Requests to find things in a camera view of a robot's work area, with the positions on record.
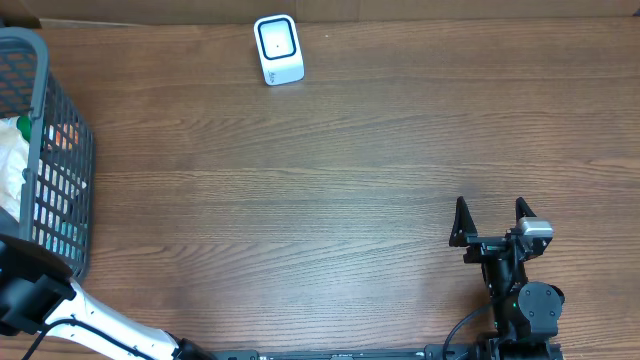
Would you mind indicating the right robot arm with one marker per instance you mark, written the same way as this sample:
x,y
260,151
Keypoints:
x,y
524,311

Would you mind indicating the green capped bottle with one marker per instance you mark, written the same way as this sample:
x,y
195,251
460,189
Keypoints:
x,y
24,125

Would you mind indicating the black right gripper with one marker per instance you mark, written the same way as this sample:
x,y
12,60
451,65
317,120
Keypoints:
x,y
463,235

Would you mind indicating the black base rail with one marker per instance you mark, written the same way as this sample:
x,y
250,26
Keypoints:
x,y
429,352

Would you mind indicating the orange snack packet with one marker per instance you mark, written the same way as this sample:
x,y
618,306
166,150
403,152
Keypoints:
x,y
62,136

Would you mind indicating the beige paper pouch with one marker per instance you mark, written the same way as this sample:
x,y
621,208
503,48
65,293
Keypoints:
x,y
14,159

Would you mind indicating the teal snack packet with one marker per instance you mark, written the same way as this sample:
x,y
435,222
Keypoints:
x,y
67,240

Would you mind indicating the white barcode scanner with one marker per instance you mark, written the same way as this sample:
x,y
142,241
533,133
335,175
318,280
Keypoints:
x,y
279,50

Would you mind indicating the grey plastic mesh basket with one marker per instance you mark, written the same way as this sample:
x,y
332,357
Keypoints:
x,y
59,185

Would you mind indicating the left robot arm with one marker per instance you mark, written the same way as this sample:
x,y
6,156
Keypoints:
x,y
39,296

